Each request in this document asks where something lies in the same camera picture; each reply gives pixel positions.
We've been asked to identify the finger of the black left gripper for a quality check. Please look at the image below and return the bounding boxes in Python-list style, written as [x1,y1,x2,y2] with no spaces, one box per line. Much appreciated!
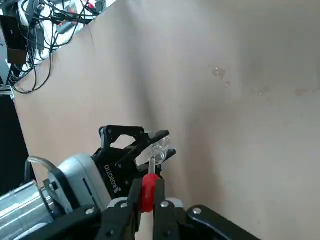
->
[116,149,177,176]
[99,124,171,151]

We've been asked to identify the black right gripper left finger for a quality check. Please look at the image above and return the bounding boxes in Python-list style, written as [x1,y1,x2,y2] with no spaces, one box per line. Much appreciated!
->
[62,177,144,240]

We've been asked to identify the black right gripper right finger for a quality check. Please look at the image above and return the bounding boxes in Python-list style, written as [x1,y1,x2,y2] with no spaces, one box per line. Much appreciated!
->
[152,178,261,240]

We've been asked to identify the glass dropper with red bulb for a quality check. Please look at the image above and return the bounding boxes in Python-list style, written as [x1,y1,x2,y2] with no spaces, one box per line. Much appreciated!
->
[139,146,162,214]

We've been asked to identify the small clear glass vial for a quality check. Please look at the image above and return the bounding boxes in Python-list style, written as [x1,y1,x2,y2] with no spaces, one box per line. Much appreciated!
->
[148,136,172,166]

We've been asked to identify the clear plastic tube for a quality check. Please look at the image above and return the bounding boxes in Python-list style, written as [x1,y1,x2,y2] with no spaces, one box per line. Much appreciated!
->
[24,155,55,176]

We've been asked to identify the black electronics box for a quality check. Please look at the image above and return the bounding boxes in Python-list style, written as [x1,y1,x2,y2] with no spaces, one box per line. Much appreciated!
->
[0,14,28,65]

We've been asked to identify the black looped cable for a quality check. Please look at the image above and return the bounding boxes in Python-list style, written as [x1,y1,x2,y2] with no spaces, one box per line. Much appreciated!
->
[12,46,55,95]

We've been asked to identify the aluminium frame rail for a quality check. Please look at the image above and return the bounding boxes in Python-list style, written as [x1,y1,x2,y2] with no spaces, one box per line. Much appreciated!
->
[0,84,15,101]

